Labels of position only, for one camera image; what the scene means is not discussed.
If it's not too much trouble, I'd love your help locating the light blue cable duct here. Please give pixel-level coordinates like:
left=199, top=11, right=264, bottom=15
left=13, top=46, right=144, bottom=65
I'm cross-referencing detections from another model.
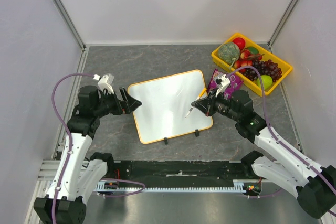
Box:
left=93, top=181, right=246, bottom=193

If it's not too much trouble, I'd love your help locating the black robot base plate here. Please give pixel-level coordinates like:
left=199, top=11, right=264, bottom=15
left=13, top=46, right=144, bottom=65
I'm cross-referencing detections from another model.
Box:
left=103, top=161, right=265, bottom=188

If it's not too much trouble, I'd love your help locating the yellow framed whiteboard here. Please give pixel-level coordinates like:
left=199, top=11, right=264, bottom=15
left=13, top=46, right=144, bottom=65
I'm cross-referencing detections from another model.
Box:
left=128, top=69, right=213, bottom=144

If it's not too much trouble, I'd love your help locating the aluminium frame rail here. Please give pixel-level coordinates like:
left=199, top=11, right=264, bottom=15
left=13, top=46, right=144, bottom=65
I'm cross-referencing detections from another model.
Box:
left=36, top=0, right=87, bottom=51

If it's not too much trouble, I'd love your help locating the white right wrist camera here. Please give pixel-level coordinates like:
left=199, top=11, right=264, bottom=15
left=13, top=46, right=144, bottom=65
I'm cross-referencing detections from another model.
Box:
left=214, top=74, right=230, bottom=97

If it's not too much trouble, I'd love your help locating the yellow plastic fruit tray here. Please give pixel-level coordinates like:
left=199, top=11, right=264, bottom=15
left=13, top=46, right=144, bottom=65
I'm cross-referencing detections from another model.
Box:
left=212, top=33, right=292, bottom=95

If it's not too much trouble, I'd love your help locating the red yellow peach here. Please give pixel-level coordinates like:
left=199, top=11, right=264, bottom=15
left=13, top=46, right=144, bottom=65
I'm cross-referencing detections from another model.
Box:
left=240, top=49, right=254, bottom=60

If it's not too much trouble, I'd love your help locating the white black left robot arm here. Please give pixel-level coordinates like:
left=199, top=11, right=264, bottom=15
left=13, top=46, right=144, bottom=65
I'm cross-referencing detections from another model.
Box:
left=34, top=86, right=142, bottom=223

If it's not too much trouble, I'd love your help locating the white marker pen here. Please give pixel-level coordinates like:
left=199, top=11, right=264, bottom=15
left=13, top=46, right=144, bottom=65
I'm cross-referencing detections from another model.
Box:
left=185, top=87, right=207, bottom=119

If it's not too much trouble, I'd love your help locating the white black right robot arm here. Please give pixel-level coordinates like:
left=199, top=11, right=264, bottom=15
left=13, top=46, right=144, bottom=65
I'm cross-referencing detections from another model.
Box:
left=192, top=90, right=335, bottom=219

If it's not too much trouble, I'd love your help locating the dark purple grape bunch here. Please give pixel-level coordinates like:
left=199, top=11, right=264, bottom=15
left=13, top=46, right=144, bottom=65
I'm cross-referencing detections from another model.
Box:
left=239, top=60, right=282, bottom=82

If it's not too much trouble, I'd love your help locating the green orange mango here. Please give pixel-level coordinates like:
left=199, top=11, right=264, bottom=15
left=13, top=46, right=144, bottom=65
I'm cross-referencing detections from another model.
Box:
left=247, top=46, right=259, bottom=55

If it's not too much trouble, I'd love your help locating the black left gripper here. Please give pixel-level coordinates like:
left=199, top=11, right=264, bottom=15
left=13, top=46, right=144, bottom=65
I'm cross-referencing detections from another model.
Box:
left=93, top=87, right=141, bottom=118

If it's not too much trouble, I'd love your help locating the green netted melon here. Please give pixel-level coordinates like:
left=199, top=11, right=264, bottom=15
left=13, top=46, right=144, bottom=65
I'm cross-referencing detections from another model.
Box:
left=217, top=42, right=240, bottom=64

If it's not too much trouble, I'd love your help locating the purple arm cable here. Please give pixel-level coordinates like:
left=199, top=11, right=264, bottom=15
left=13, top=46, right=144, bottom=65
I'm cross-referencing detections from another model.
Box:
left=227, top=66, right=336, bottom=217
left=51, top=73, right=146, bottom=224

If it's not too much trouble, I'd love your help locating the red apple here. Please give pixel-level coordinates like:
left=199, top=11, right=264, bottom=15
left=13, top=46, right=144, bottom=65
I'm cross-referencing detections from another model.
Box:
left=233, top=37, right=246, bottom=50

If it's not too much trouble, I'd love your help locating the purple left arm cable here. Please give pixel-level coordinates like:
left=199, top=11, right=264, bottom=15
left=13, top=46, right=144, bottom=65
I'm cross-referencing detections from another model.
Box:
left=51, top=73, right=146, bottom=224

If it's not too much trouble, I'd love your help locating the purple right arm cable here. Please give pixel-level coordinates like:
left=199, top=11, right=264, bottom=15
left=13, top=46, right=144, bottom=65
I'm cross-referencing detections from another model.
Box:
left=227, top=66, right=336, bottom=217

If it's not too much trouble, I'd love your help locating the purple grape snack bag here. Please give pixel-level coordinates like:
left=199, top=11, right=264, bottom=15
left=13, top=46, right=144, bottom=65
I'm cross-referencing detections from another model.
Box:
left=206, top=68, right=243, bottom=100

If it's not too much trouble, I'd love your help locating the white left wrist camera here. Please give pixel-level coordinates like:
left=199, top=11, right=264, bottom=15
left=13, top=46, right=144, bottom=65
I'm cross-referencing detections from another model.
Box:
left=93, top=73, right=114, bottom=94

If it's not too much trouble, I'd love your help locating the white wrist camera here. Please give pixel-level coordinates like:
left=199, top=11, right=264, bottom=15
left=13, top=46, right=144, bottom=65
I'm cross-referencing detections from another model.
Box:
left=93, top=73, right=114, bottom=94
left=214, top=74, right=230, bottom=97

